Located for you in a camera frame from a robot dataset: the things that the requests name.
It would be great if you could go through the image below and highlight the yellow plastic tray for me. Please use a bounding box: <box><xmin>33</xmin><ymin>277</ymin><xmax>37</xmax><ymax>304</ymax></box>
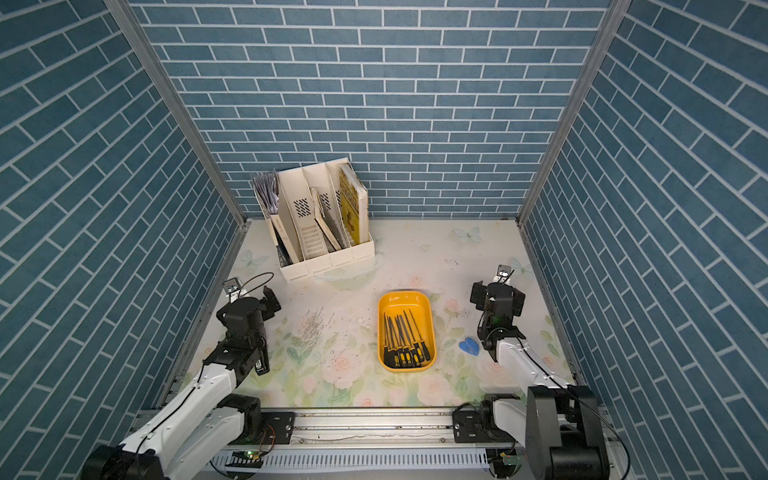
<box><xmin>377</xmin><ymin>290</ymin><xmax>438</xmax><ymax>373</ymax></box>

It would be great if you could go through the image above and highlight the file tool yellow black handle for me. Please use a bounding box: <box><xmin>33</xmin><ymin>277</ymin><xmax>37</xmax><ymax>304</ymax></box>
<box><xmin>382</xmin><ymin>315</ymin><xmax>392</xmax><ymax>367</ymax></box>

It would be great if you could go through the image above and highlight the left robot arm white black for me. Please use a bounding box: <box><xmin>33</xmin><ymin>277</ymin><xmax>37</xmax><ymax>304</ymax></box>
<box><xmin>80</xmin><ymin>286</ymin><xmax>281</xmax><ymax>479</ymax></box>

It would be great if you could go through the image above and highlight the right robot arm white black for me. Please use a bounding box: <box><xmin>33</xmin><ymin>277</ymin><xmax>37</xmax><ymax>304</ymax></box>
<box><xmin>470</xmin><ymin>275</ymin><xmax>610</xmax><ymax>479</ymax></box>

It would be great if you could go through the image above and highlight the white file organizer rack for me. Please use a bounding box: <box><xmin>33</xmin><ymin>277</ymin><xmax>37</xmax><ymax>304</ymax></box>
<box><xmin>251</xmin><ymin>158</ymin><xmax>375</xmax><ymax>281</ymax></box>

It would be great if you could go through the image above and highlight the small blue stapler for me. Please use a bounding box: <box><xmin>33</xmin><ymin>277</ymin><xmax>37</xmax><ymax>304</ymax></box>
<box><xmin>458</xmin><ymin>337</ymin><xmax>480</xmax><ymax>356</ymax></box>

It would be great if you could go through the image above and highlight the purple patterned booklet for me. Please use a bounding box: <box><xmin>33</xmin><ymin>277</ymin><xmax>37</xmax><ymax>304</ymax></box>
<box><xmin>252</xmin><ymin>171</ymin><xmax>279</xmax><ymax>216</ymax></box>

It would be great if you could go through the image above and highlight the yellow book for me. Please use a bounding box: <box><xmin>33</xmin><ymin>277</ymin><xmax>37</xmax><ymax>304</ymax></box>
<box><xmin>339</xmin><ymin>163</ymin><xmax>369</xmax><ymax>245</ymax></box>

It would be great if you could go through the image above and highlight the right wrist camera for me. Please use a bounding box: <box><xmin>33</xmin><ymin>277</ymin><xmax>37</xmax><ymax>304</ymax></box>
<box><xmin>493</xmin><ymin>264</ymin><xmax>514</xmax><ymax>286</ymax></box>

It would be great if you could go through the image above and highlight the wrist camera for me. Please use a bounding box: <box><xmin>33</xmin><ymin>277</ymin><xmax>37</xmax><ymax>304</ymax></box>
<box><xmin>493</xmin><ymin>264</ymin><xmax>514</xmax><ymax>286</ymax></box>
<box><xmin>223</xmin><ymin>277</ymin><xmax>243</xmax><ymax>303</ymax></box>

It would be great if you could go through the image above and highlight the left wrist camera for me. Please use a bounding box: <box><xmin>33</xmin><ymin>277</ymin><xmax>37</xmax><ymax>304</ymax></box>
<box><xmin>223</xmin><ymin>277</ymin><xmax>243</xmax><ymax>303</ymax></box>

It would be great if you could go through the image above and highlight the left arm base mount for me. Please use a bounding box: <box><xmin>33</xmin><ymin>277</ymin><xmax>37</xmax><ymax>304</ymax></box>
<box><xmin>236</xmin><ymin>411</ymin><xmax>296</xmax><ymax>446</ymax></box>

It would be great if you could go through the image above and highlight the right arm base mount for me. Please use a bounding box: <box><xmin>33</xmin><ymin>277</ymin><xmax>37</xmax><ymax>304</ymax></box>
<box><xmin>452</xmin><ymin>409</ymin><xmax>515</xmax><ymax>444</ymax></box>

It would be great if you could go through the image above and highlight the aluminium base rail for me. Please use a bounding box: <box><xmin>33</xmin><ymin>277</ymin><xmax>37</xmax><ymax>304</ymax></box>
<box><xmin>131</xmin><ymin>407</ymin><xmax>619</xmax><ymax>451</ymax></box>

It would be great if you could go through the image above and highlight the white cable duct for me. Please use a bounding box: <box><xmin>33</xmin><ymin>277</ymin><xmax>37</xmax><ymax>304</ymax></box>
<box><xmin>211</xmin><ymin>448</ymin><xmax>488</xmax><ymax>474</ymax></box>

